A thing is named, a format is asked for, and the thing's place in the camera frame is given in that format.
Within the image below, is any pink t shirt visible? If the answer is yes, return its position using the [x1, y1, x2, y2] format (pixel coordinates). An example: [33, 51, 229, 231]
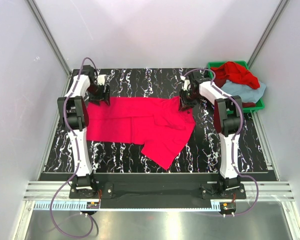
[86, 96, 196, 170]

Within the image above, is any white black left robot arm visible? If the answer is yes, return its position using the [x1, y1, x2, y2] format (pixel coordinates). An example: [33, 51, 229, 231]
[57, 65, 111, 199]

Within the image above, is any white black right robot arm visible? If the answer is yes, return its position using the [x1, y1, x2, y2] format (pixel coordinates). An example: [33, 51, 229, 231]
[179, 76, 243, 198]

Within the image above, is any maroon t shirt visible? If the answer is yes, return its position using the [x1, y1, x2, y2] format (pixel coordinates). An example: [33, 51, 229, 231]
[214, 79, 256, 108]

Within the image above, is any red t shirt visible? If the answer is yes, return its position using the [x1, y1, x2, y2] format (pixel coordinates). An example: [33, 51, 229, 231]
[210, 61, 260, 90]

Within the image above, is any light blue t shirt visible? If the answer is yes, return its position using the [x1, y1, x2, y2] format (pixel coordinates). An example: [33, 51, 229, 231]
[221, 80, 266, 104]

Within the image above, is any green plastic bin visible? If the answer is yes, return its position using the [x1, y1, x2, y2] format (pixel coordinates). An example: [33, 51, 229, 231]
[206, 60, 266, 114]

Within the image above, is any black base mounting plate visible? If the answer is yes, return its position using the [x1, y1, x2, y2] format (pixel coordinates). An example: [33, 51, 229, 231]
[73, 173, 247, 200]

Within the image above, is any left orange connector board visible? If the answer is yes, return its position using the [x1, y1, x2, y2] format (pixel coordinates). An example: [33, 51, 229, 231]
[86, 201, 100, 209]

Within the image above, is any orange connector board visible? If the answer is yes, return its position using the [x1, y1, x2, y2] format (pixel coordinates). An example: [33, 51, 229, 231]
[86, 201, 100, 209]
[221, 202, 237, 212]

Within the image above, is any right orange connector board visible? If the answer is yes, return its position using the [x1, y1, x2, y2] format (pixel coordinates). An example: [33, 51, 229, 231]
[221, 202, 237, 212]

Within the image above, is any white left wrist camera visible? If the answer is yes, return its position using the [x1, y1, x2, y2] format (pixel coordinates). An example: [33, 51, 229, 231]
[96, 74, 108, 86]

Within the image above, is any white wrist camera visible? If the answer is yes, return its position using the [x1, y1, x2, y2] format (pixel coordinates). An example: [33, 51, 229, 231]
[96, 74, 108, 86]
[180, 76, 191, 91]

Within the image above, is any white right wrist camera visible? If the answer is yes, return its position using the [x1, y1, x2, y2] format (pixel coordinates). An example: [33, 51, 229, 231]
[180, 76, 191, 91]

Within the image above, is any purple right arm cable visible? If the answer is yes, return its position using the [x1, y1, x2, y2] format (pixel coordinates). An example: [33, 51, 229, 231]
[181, 68, 260, 216]

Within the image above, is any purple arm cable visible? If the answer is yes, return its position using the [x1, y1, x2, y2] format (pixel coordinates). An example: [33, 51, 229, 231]
[181, 68, 260, 216]
[49, 57, 100, 238]

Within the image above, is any left aluminium corner post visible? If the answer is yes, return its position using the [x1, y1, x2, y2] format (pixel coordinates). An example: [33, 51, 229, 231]
[25, 0, 72, 76]

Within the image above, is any aluminium corner post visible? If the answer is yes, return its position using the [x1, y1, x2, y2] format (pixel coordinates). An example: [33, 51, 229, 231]
[25, 0, 72, 76]
[247, 0, 290, 68]

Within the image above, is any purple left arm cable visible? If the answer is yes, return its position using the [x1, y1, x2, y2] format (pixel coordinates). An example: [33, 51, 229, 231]
[49, 57, 100, 238]

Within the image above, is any aluminium front frame rail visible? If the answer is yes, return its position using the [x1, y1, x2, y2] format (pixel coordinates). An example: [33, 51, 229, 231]
[23, 181, 295, 202]

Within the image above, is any right aluminium corner post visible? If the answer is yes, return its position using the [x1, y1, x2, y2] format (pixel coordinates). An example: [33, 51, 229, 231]
[247, 0, 290, 68]

